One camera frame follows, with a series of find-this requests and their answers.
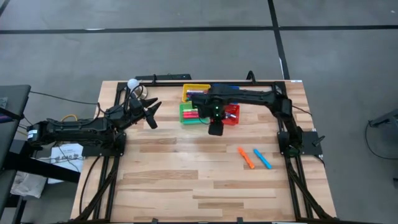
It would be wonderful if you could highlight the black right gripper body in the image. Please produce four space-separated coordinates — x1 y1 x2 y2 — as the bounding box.
207 104 226 137

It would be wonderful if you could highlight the white bulb lamp brass base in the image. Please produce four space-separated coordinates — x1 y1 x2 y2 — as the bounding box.
126 78 149 101

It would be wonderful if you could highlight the thick black cable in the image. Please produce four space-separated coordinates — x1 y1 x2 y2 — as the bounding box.
78 155 104 219

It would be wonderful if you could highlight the blue plastic basket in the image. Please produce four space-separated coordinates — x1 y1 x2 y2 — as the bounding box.
211 82 241 90

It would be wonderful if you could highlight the white paper sheet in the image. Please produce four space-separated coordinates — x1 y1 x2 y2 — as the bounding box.
48 143 85 185

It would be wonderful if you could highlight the yellow plastic basket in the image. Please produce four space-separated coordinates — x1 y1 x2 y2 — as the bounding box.
182 83 212 103

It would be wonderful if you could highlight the grey stand leg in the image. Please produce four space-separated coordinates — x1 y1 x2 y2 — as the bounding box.
369 108 398 129

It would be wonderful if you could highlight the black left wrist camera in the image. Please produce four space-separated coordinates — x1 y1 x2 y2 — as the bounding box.
129 98 142 113

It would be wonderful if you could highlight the black bar device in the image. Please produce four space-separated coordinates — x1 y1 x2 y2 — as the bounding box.
135 73 193 82

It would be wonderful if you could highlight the blue highlighter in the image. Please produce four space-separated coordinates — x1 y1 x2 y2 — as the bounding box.
252 148 273 170

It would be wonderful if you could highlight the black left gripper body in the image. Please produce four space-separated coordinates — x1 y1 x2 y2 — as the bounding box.
128 97 159 130

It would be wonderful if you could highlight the green plastic basket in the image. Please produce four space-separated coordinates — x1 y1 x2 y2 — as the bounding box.
178 101 211 126

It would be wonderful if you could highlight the orange highlighter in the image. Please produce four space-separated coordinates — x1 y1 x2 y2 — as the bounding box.
237 147 256 170

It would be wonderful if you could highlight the black left wrist camera cable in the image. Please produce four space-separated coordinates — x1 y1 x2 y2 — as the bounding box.
123 84 146 108

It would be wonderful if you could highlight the white plastic bag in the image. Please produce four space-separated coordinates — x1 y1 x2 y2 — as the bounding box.
10 170 48 200

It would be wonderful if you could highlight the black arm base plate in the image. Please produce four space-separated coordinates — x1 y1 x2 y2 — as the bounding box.
277 130 325 157
81 136 127 158

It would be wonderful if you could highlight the red plastic basket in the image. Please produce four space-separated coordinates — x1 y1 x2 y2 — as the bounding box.
223 103 241 126

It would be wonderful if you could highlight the black floor cable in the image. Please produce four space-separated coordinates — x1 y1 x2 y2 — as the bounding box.
29 90 99 105
364 119 398 160

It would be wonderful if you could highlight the black side table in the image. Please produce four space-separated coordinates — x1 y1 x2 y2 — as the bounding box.
0 84 81 224

